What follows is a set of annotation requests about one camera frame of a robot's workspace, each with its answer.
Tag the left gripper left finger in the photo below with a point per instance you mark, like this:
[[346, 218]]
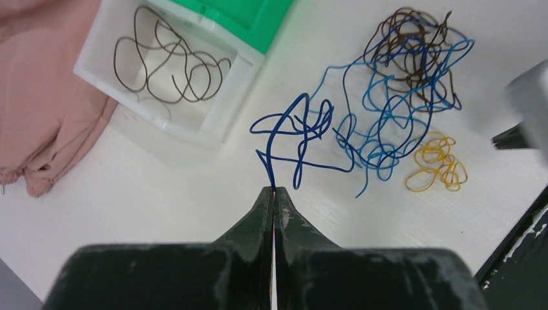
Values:
[[232, 272]]

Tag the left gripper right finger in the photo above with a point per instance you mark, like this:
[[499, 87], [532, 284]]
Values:
[[313, 272]]

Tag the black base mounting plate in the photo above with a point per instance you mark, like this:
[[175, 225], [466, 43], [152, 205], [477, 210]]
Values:
[[515, 275]]

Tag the white plastic bin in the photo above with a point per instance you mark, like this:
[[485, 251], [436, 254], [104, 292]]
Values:
[[178, 70]]

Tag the pink crumpled cloth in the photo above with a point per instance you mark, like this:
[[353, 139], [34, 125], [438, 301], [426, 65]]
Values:
[[50, 117]]

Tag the green plastic bin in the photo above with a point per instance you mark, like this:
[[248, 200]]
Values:
[[255, 22]]

